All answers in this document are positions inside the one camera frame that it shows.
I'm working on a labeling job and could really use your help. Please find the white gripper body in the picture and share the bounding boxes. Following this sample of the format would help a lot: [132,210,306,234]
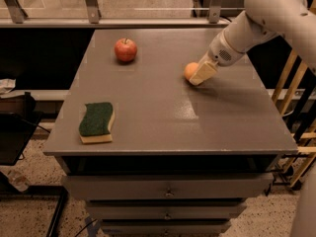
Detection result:
[207,32,244,66]

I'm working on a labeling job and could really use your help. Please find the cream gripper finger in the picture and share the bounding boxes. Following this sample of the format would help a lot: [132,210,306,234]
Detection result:
[189,61,217,86]

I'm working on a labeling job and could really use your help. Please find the orange fruit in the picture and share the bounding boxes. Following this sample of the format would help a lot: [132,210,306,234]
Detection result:
[184,62,198,80]

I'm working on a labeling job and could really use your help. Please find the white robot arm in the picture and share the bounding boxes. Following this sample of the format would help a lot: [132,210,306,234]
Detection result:
[185,0,316,85]

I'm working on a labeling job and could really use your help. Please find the green yellow sponge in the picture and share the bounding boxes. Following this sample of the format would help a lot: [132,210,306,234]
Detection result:
[79,102,115,144]

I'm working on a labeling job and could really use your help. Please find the red apple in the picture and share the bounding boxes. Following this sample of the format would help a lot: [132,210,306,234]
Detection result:
[115,38,137,62]

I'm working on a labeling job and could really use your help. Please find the grey drawer cabinet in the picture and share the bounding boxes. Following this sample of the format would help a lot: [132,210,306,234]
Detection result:
[44,29,296,237]

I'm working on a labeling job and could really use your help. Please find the metal railing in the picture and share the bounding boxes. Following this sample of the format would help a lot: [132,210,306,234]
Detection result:
[0,0,244,29]

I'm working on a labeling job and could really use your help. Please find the black side table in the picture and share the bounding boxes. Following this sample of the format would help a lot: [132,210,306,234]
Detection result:
[0,92,42,166]

